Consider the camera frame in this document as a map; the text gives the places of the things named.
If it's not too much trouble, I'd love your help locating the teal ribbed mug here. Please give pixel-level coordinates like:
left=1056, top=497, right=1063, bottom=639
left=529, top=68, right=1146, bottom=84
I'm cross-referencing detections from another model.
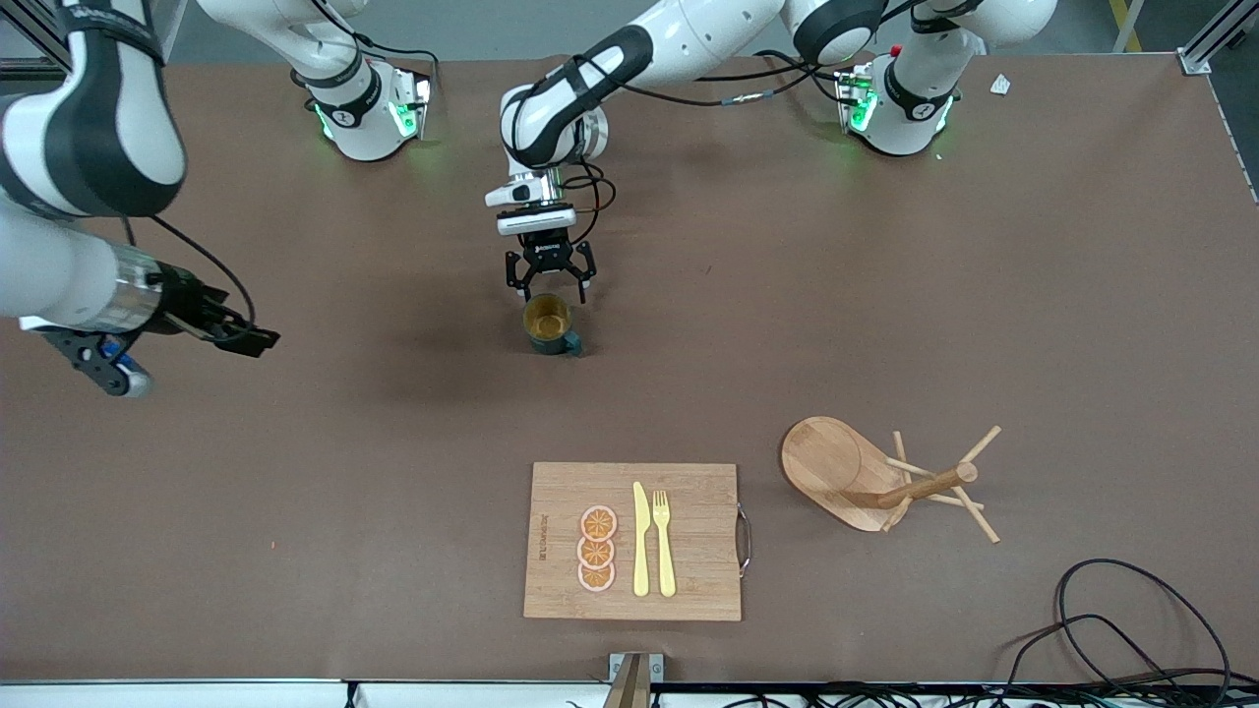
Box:
left=522, top=293, right=584, bottom=358

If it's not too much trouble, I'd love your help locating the yellow plastic knife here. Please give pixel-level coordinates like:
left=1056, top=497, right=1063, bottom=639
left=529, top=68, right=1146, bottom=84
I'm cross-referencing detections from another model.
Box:
left=631, top=481, right=652, bottom=598

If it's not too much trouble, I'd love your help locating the yellow plastic fork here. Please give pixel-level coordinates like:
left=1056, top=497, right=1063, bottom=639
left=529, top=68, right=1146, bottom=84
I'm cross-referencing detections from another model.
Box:
left=652, top=490, right=678, bottom=599

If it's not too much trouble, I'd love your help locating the wooden mug tree stand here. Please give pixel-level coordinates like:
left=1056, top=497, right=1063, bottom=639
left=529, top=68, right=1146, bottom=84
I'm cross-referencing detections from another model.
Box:
left=781, top=416, right=1003, bottom=545

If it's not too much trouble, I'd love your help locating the bamboo cutting board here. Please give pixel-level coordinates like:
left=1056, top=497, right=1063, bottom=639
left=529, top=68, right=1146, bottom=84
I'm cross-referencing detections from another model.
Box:
left=522, top=461, right=753, bottom=622

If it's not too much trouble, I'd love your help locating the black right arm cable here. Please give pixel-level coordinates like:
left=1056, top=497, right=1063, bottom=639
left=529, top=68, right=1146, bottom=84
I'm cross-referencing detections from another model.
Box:
left=123, top=214, right=259, bottom=341

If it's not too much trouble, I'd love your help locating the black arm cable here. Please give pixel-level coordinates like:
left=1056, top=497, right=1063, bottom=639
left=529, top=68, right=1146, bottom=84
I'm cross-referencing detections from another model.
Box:
left=556, top=49, right=857, bottom=252
left=123, top=214, right=259, bottom=341

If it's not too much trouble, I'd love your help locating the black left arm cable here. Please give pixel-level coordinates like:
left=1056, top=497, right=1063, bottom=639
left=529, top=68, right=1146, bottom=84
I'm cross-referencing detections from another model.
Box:
left=556, top=49, right=857, bottom=252

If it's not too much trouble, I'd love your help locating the metal table edge bracket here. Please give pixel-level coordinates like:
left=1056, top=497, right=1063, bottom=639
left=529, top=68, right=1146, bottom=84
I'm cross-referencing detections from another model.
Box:
left=602, top=652, right=665, bottom=708

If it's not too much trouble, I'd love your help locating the black looped cable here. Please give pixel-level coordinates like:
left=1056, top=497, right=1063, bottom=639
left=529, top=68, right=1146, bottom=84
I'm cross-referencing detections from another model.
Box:
left=1003, top=614, right=1259, bottom=704
left=1055, top=558, right=1232, bottom=689

